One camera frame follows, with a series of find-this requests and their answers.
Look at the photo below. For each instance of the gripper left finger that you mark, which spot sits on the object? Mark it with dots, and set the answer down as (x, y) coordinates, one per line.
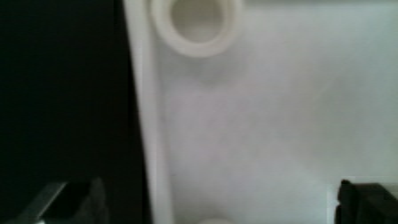
(70, 203)

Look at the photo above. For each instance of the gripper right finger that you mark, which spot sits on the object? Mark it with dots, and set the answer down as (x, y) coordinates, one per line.
(369, 204)

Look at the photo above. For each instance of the white square table top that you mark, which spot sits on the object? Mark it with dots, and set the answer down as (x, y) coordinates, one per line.
(269, 120)

